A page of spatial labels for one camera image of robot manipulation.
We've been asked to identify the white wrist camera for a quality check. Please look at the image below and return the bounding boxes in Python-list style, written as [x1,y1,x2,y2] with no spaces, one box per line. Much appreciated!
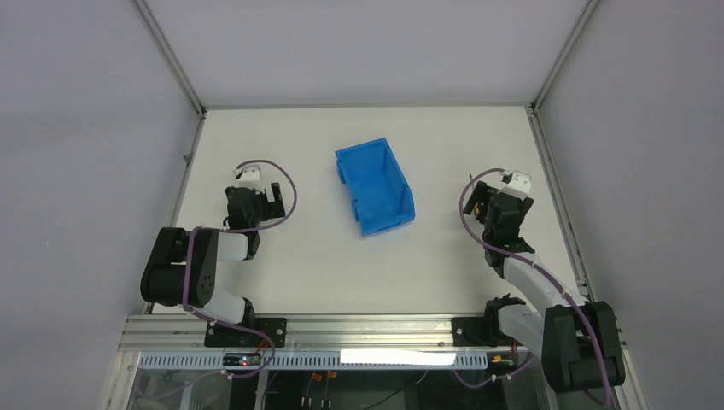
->
[234,164,264,190]
[500,171,532,200]

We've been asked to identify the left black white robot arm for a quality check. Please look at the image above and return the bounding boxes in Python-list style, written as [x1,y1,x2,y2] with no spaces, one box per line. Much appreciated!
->
[140,182,286,330]

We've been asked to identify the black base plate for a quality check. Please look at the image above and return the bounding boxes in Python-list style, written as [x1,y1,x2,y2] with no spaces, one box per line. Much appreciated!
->
[451,316,512,347]
[203,317,288,348]

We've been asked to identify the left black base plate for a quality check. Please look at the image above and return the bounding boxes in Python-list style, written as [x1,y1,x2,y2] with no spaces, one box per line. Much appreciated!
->
[203,317,288,348]

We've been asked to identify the aluminium frame rail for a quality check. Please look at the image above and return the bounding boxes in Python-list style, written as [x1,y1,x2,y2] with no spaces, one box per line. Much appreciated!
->
[117,313,629,353]

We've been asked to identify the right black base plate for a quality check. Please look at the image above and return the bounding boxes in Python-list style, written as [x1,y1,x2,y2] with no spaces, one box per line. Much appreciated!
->
[451,316,512,347]

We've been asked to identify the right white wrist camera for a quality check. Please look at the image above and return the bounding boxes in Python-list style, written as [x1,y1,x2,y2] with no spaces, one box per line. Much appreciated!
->
[500,171,532,200]

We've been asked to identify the white slotted cable duct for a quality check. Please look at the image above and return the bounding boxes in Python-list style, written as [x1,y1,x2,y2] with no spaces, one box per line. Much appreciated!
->
[139,348,488,371]

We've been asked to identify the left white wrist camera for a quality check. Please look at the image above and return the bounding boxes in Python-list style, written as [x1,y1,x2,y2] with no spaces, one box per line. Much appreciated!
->
[234,164,264,190]

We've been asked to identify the blue plastic storage bin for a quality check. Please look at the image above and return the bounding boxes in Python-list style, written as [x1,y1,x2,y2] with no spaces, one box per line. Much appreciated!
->
[335,138,416,237]

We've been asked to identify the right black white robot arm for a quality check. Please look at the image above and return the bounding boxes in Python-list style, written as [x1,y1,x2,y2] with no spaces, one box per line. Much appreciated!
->
[461,181,626,393]

